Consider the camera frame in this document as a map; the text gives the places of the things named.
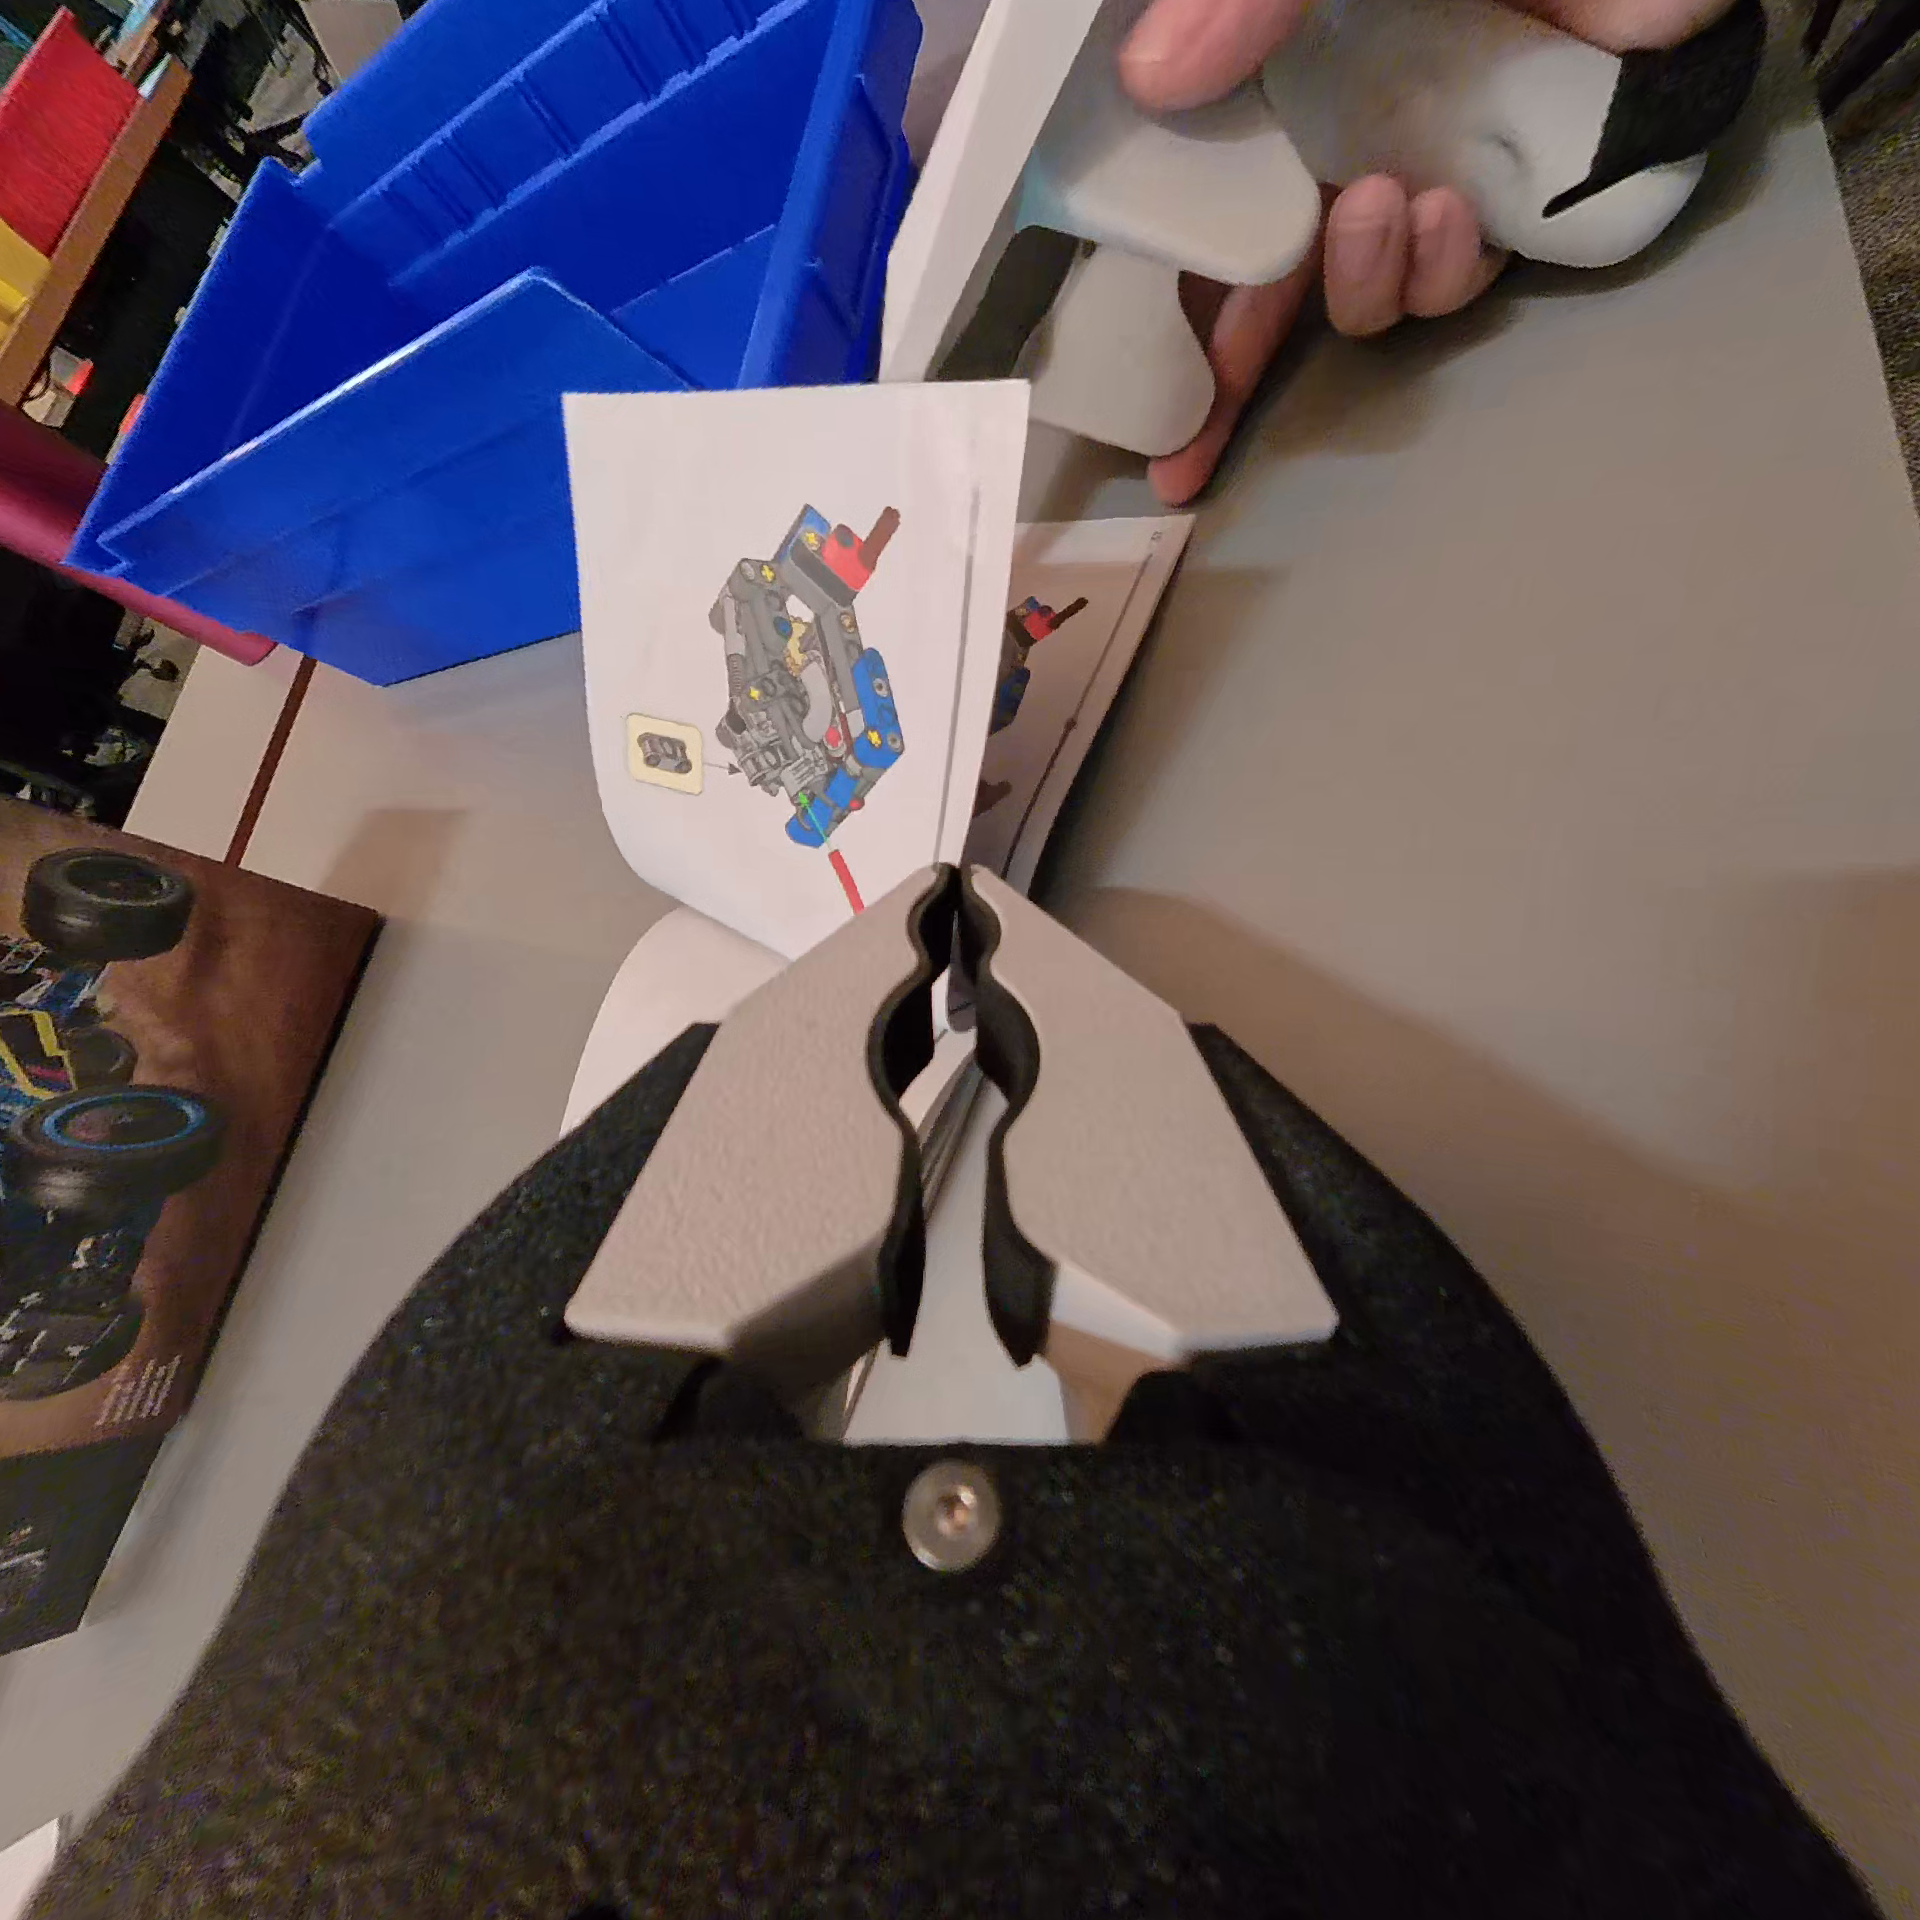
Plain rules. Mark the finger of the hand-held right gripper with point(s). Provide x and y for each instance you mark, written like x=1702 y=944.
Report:
x=975 y=179

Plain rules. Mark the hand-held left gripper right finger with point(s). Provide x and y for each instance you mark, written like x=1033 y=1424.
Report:
x=1153 y=1185

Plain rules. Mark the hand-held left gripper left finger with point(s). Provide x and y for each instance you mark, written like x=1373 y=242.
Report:
x=752 y=1185

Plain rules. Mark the lego instruction booklet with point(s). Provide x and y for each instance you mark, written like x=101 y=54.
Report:
x=675 y=528

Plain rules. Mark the lego set box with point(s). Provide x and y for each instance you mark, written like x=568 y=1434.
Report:
x=195 y=1128

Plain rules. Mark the person's right hand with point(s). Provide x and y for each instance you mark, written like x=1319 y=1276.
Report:
x=1410 y=253

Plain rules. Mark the blue plastic storage bin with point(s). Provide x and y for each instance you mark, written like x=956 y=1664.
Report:
x=376 y=497
x=632 y=121

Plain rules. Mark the wooden shelf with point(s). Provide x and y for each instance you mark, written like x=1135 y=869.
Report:
x=153 y=179

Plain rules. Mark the red storage bin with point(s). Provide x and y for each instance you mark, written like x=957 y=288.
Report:
x=62 y=136

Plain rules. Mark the yellow storage bin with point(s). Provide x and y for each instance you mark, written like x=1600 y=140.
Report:
x=20 y=287

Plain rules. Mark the maroon bottle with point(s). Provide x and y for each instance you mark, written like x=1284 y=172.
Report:
x=62 y=497

